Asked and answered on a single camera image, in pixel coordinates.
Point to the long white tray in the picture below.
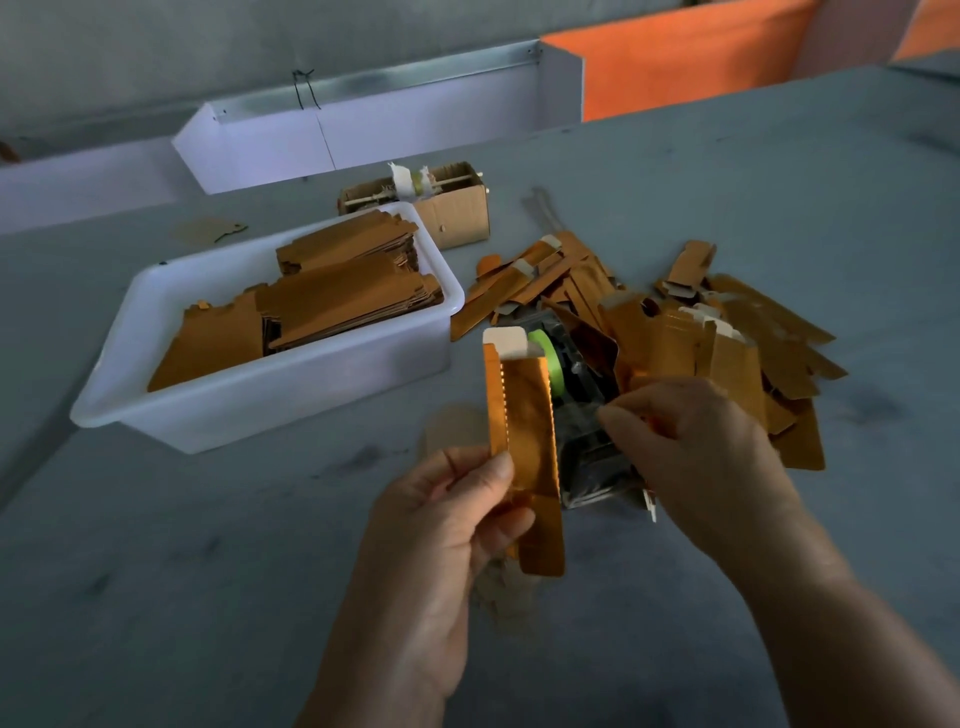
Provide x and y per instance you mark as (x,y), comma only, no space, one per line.
(450,113)
(83,183)

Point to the small cardboard box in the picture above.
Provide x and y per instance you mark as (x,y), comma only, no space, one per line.
(462,218)

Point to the pile of gold boxes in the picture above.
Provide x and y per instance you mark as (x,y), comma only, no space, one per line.
(735,345)

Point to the person's right forearm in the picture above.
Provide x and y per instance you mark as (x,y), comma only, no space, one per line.
(855,645)

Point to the person's left forearm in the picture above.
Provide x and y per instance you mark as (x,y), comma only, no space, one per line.
(375,705)

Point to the small brown object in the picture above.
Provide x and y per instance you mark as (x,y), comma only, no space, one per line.
(8,152)

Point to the person's right hand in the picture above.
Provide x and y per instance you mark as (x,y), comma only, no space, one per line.
(728,473)

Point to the gold cartons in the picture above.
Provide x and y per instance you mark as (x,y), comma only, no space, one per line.
(353,293)

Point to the white plastic bin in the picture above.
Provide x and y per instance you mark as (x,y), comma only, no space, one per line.
(263,398)

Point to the black tape dispenser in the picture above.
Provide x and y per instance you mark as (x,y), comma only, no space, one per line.
(593,450)

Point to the green tape roll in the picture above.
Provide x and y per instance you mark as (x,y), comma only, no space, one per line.
(552,360)

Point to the gold carton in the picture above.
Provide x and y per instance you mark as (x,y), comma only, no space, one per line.
(528,435)

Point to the pile of beige blanks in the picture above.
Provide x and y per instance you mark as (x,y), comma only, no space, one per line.
(450,428)

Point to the person's left hand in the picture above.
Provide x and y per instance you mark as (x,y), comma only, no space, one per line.
(428,570)

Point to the orange tray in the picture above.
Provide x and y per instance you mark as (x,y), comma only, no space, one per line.
(705,60)

